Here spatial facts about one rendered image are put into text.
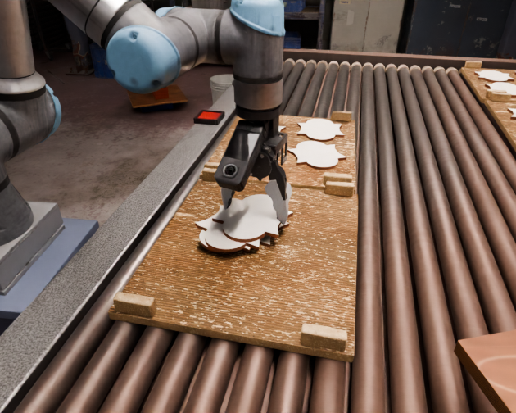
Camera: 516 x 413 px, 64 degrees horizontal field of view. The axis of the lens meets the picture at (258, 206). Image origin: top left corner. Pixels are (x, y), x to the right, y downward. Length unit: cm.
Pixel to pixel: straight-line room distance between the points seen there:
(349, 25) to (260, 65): 489
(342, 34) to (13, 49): 489
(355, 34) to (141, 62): 506
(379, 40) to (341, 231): 487
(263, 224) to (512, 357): 41
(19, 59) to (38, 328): 45
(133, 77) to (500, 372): 49
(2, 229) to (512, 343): 77
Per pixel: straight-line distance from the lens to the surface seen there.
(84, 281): 75
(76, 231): 95
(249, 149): 63
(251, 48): 61
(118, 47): 52
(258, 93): 63
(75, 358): 64
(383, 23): 553
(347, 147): 109
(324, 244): 74
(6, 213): 85
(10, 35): 84
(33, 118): 88
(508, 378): 48
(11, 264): 85
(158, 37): 52
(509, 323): 72
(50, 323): 70
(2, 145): 84
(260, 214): 75
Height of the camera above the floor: 139
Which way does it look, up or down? 33 degrees down
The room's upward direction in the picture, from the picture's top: straight up
